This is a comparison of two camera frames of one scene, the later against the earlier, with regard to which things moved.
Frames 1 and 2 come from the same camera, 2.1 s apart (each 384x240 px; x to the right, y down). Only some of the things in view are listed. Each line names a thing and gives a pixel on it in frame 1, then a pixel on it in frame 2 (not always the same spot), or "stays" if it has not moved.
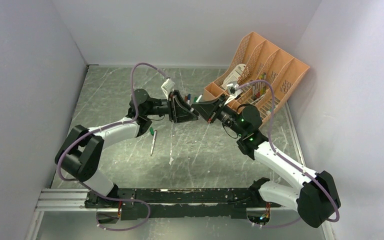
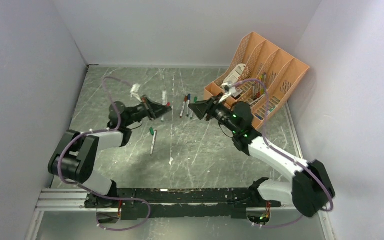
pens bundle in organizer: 258,89 stays
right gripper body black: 219,104 stays
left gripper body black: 173,110 → 145,110
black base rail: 141,203 stays
